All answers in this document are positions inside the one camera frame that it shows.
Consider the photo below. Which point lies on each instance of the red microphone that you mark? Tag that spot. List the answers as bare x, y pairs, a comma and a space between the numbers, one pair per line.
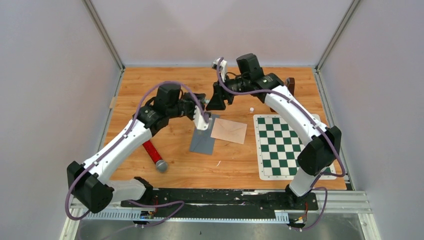
160, 165

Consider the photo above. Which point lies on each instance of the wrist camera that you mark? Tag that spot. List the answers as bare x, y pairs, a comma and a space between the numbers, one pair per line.
199, 119
221, 67

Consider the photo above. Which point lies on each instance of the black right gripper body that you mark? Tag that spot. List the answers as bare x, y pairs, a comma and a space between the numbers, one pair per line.
238, 84

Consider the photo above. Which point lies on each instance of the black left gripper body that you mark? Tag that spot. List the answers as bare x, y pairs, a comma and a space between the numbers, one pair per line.
187, 105

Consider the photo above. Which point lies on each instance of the wooden metronome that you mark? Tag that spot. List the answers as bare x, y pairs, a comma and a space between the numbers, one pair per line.
280, 98

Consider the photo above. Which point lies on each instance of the grey envelope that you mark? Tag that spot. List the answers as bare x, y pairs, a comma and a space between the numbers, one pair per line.
201, 141

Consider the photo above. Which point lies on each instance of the cream pink envelope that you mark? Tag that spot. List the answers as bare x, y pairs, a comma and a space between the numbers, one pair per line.
230, 131

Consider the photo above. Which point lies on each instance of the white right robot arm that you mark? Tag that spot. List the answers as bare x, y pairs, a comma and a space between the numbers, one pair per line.
322, 143

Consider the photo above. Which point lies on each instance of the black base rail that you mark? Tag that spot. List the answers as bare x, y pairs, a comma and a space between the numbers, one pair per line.
228, 203

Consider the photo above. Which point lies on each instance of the green white chessboard mat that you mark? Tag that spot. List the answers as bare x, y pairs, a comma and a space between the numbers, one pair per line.
277, 146

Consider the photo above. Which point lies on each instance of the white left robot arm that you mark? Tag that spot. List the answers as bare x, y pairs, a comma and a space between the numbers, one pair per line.
89, 182

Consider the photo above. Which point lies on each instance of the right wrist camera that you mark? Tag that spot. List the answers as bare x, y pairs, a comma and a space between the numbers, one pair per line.
221, 67

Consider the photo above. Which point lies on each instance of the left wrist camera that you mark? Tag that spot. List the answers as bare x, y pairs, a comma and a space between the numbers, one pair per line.
199, 119

